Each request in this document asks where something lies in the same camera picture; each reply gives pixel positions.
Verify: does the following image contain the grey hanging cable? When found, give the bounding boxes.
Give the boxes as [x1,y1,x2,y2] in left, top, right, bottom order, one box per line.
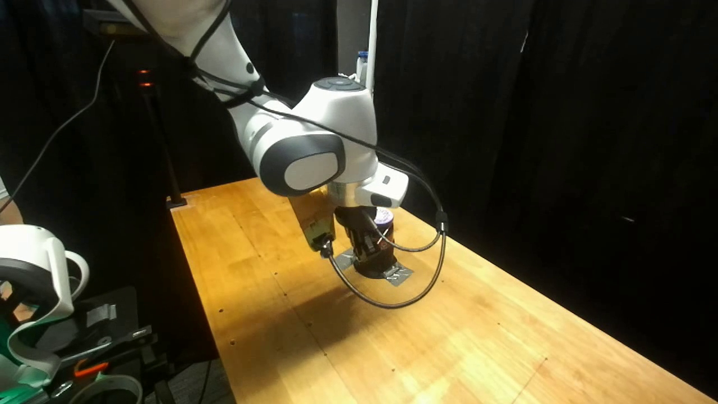
[0,39,119,213]

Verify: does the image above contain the black stand pole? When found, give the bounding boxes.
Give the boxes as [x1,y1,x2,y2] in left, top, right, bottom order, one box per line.
[135,66,191,211]

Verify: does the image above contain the beige tape roll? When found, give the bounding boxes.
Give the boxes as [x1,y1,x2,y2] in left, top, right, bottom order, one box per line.
[66,374,147,404]

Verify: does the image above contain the black curtain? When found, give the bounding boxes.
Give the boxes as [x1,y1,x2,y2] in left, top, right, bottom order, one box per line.
[0,0,718,399]

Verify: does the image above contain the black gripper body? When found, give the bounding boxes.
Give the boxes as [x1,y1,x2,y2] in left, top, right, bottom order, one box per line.
[333,203,381,244]

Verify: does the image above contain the jar with purple lid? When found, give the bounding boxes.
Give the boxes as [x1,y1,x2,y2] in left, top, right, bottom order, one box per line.
[353,210,400,282]

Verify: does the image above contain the orange handled clamp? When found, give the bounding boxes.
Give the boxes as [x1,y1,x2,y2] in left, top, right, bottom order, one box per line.
[72,360,112,379]

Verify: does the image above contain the tan wrist camera box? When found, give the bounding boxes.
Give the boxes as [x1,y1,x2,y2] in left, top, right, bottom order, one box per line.
[287,187,341,254]

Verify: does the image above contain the white vertical pole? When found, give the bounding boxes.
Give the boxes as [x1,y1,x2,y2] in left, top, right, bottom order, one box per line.
[353,0,381,86]

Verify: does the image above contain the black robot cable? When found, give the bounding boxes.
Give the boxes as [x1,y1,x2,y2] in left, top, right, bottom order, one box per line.
[121,0,451,313]

